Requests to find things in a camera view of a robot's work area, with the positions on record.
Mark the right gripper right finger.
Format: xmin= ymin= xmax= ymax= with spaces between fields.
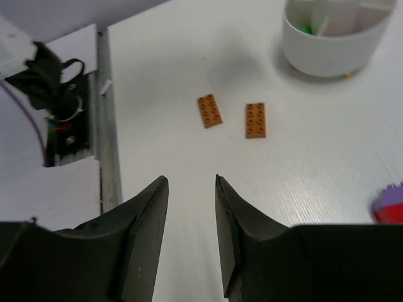
xmin=215 ymin=176 xmax=402 ymax=301

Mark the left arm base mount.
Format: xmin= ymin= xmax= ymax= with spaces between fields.
xmin=5 ymin=41 xmax=90 ymax=167

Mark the white round divided container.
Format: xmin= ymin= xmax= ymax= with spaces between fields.
xmin=282 ymin=1 xmax=397 ymax=78

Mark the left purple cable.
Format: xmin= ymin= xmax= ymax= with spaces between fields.
xmin=0 ymin=71 xmax=47 ymax=166

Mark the upper orange flat lego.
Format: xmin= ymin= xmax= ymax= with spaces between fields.
xmin=245 ymin=103 xmax=266 ymax=139

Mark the aluminium table frame rail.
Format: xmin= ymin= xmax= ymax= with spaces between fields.
xmin=96 ymin=30 xmax=123 ymax=213

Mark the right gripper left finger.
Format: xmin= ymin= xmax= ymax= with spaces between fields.
xmin=1 ymin=177 xmax=169 ymax=301

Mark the green square lego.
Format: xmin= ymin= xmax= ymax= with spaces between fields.
xmin=300 ymin=25 xmax=313 ymax=35

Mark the lower orange flat lego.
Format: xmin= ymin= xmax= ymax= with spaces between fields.
xmin=197 ymin=94 xmax=223 ymax=128

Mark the lavender half-round lego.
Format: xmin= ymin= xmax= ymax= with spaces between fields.
xmin=372 ymin=183 xmax=402 ymax=212

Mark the orange flat lego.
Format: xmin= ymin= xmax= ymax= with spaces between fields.
xmin=245 ymin=103 xmax=266 ymax=139
xmin=197 ymin=94 xmax=223 ymax=128

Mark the red half-round lego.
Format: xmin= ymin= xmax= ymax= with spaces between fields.
xmin=372 ymin=204 xmax=403 ymax=224

